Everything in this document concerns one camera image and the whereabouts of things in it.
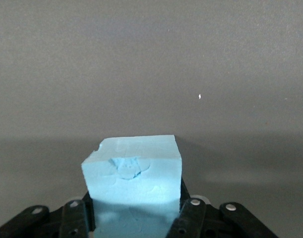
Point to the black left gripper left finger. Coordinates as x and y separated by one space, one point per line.
74 218

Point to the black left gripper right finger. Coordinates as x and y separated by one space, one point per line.
191 220

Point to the light blue foam block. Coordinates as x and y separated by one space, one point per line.
131 186

